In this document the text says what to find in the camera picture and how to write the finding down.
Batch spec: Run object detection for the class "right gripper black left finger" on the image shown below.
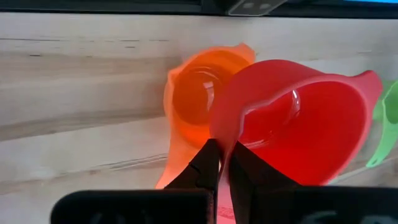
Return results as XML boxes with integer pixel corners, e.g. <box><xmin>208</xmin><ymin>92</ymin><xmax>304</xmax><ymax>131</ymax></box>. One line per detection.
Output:
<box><xmin>51</xmin><ymin>138</ymin><xmax>223</xmax><ymax>224</ymax></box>

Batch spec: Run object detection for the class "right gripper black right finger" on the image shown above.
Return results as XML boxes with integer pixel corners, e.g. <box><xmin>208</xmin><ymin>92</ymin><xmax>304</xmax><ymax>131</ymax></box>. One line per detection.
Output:
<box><xmin>229</xmin><ymin>141</ymin><xmax>398</xmax><ymax>224</ymax></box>

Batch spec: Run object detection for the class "red plastic measuring cup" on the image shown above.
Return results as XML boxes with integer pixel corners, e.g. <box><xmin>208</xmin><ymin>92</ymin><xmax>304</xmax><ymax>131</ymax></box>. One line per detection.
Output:
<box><xmin>208</xmin><ymin>58</ymin><xmax>384</xmax><ymax>224</ymax></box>

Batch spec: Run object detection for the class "green plastic measuring cup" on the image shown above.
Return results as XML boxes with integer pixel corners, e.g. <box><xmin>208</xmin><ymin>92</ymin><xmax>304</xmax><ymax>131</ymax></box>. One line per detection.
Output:
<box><xmin>366</xmin><ymin>79</ymin><xmax>398</xmax><ymax>169</ymax></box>

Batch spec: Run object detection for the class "black aluminium table frame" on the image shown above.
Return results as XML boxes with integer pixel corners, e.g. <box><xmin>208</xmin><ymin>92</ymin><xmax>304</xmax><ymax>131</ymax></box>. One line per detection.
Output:
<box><xmin>0</xmin><ymin>0</ymin><xmax>398</xmax><ymax>19</ymax></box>

